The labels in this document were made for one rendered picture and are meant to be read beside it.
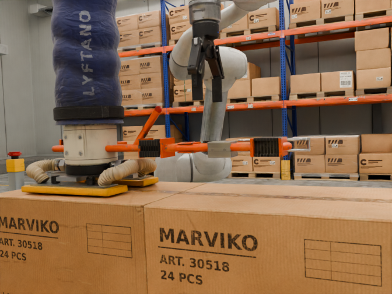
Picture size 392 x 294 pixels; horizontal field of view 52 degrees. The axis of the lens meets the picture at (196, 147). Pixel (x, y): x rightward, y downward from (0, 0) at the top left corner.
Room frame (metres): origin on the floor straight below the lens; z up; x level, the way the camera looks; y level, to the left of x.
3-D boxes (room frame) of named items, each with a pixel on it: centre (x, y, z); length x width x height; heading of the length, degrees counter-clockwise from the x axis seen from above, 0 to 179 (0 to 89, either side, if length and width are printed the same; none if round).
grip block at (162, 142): (1.23, 0.12, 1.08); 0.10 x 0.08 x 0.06; 155
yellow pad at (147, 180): (1.42, 0.31, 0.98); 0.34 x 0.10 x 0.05; 65
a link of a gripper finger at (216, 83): (1.21, -0.07, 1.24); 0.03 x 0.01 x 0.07; 64
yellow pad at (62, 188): (1.25, 0.39, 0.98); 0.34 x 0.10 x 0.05; 65
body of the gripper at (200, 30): (1.14, -0.04, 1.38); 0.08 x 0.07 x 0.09; 154
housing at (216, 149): (1.14, -0.08, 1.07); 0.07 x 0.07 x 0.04; 65
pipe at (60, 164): (1.33, 0.35, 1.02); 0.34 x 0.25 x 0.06; 65
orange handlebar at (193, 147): (1.36, 0.12, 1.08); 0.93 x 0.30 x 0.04; 65
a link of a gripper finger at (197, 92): (1.08, -0.01, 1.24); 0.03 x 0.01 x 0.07; 64
